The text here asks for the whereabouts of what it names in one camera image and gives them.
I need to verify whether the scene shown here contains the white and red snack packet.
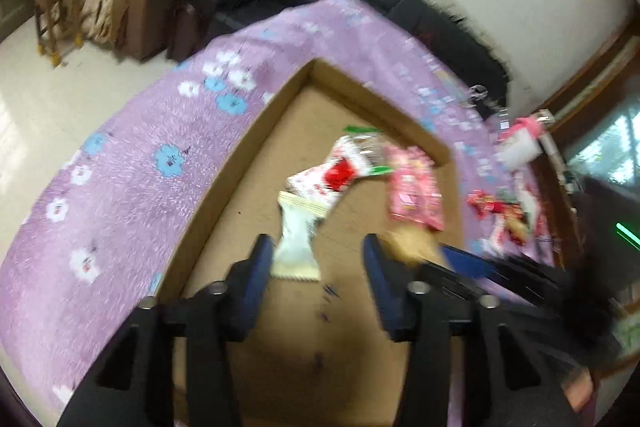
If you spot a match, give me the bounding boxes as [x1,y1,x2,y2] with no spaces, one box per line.
[285,134,371,212]

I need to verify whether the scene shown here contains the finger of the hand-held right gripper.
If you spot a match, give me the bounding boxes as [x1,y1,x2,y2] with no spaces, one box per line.
[425,244,571,303]

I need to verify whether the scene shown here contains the pink cartoon snack packet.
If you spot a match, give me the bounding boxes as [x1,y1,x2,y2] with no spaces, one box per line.
[387,146,446,232]

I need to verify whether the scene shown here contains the wooden cabinet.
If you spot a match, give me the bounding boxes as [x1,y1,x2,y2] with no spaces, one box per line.
[510,22,640,258]

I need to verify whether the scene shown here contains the bottle with pink sleeve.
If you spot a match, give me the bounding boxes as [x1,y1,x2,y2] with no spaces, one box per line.
[515,114,551,138]

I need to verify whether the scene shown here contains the clear packet with green edge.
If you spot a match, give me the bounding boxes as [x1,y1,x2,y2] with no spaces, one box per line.
[342,124,393,178]

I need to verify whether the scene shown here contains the pale green snack packet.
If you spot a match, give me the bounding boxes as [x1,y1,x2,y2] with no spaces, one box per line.
[270,189,326,283]

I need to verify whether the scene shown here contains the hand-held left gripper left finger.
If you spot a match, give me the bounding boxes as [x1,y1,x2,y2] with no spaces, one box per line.
[57,234,275,427]

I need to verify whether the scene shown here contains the brown cardboard box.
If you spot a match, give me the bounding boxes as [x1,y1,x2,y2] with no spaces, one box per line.
[150,57,468,427]

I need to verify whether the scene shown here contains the wooden stool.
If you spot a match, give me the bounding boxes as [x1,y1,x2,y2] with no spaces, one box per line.
[32,0,83,68]

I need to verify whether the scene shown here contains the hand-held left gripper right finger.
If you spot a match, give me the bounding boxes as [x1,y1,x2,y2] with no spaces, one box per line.
[362,233,581,427]

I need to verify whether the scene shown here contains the white plastic jar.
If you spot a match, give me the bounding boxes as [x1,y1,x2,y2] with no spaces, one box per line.
[497,129,543,170]

